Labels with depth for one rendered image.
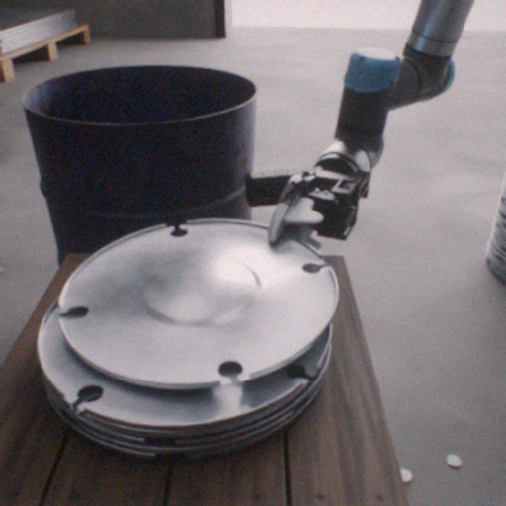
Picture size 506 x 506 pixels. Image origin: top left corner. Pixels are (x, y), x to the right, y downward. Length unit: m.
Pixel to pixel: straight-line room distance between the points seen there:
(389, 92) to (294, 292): 0.39
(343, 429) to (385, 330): 0.72
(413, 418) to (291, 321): 0.54
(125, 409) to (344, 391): 0.21
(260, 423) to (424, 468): 0.53
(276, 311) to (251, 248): 0.12
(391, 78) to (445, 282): 0.69
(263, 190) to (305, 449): 0.39
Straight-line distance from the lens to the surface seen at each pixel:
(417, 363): 1.17
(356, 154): 0.85
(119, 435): 0.50
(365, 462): 0.52
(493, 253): 1.52
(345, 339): 0.63
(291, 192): 0.72
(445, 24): 0.94
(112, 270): 0.66
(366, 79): 0.86
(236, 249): 0.67
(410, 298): 1.35
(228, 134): 0.96
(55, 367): 0.56
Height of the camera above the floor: 0.74
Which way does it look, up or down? 29 degrees down
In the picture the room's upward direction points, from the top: straight up
